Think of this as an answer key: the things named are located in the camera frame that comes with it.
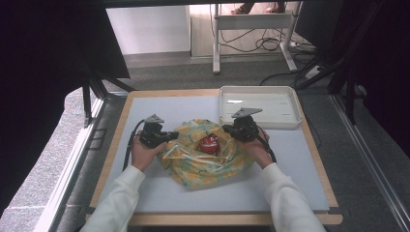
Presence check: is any aluminium rail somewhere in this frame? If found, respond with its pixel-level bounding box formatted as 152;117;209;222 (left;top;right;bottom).
33;96;108;232
331;94;410;232

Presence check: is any white power strip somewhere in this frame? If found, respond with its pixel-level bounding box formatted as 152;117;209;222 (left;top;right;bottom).
304;65;324;80

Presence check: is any white cabinet panel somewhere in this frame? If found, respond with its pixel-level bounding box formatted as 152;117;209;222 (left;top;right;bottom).
105;4;191;56

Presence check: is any tangle of black floor cables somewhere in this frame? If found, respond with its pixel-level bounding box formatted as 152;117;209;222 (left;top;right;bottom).
219;28;317;54

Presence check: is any person's left hand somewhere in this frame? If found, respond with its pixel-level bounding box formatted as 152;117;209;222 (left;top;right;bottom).
130;134;169;173

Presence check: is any white plastic tray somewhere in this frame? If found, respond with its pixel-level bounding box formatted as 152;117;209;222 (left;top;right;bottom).
219;85;304;131

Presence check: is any red round can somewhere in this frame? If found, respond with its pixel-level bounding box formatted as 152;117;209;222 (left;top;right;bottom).
198;132;221;156

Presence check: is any person's right hand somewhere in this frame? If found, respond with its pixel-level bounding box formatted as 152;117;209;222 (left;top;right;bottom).
243;128;276;170

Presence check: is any dark curtain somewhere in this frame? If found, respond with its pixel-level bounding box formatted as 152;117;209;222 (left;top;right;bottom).
0;0;131;218
335;0;410;160

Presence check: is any wooden table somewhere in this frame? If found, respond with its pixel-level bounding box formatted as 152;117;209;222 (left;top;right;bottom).
86;88;344;226

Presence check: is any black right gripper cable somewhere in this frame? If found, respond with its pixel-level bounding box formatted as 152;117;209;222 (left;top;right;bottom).
255;125;278;164

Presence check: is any white metal desk frame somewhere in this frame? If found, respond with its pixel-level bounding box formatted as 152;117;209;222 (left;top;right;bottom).
210;1;304;75

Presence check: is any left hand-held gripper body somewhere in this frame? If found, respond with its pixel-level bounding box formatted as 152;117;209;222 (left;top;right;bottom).
138;113;170;150

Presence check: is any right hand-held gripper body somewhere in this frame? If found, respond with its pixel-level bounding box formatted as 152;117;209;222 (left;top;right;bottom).
229;106;264;143

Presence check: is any black tripod stand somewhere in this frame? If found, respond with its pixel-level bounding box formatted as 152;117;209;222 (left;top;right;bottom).
80;60;135;128

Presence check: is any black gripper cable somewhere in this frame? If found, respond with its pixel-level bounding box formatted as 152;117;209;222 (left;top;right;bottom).
255;125;278;164
122;118;146;172

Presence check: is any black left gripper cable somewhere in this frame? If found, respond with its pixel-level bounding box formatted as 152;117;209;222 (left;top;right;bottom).
122;118;146;172

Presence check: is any black metal stand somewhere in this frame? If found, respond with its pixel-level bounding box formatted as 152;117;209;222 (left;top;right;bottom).
295;18;366;126

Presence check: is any dark floor socket cover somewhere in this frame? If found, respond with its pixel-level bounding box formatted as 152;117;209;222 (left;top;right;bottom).
88;128;107;152

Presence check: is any green yellow floral cloth bag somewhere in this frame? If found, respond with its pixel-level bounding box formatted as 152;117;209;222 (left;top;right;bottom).
157;118;259;191

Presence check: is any light grey table mat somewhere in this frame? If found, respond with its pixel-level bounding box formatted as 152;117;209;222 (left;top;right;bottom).
97;95;331;215

